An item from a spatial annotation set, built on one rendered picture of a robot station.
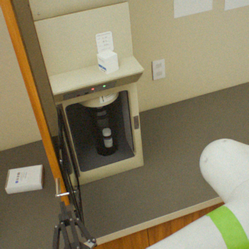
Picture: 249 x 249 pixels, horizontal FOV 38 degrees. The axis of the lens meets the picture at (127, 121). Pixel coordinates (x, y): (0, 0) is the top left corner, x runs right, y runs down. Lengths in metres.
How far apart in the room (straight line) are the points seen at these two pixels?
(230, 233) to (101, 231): 0.81
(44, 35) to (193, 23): 0.92
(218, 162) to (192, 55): 1.22
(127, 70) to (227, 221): 0.69
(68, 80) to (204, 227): 0.72
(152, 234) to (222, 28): 1.11
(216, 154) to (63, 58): 0.66
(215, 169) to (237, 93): 1.34
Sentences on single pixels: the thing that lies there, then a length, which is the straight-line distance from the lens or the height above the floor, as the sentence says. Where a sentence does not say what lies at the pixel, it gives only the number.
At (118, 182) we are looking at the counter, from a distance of 1.65.
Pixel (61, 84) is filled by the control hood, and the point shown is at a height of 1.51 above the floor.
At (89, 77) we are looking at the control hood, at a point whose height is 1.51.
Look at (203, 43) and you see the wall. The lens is 2.02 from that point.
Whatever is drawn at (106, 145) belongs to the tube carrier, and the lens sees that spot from 1.62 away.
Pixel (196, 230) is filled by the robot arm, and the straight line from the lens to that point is 0.77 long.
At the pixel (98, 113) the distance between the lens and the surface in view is 1.52.
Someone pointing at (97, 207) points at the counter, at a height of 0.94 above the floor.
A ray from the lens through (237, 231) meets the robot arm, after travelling 0.77.
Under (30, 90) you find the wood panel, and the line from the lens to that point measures 1.23.
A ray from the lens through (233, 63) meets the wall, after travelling 2.19.
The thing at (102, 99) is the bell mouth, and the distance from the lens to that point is 1.44.
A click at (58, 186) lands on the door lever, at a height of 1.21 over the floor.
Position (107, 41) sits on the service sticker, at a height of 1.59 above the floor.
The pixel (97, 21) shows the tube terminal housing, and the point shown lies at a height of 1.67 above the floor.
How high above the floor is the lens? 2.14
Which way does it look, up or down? 38 degrees down
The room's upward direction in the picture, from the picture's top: 7 degrees counter-clockwise
